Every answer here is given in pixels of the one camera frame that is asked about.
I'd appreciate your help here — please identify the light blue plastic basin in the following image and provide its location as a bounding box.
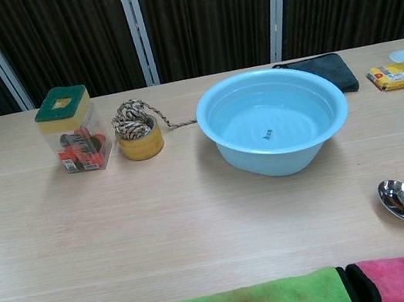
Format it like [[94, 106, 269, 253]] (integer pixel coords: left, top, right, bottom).
[[190, 55, 359, 190]]

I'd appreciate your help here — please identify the yellow tape roll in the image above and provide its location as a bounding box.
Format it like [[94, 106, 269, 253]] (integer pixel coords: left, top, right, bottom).
[[113, 113, 167, 164]]

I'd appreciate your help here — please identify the clear box with orange items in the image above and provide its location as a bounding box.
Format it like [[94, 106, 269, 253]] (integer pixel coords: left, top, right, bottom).
[[34, 97, 119, 180]]

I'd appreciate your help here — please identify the green and yellow sponge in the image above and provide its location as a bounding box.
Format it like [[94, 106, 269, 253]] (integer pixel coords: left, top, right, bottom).
[[29, 81, 96, 137]]

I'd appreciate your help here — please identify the dark green folded cloth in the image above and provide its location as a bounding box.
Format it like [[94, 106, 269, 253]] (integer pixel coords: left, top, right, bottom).
[[271, 49, 362, 106]]

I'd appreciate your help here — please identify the yellow snack packet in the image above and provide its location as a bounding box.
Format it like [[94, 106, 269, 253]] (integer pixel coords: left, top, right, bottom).
[[364, 61, 404, 96]]

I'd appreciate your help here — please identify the braided brown white rope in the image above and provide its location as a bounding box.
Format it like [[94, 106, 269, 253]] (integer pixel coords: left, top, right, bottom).
[[107, 88, 199, 144]]

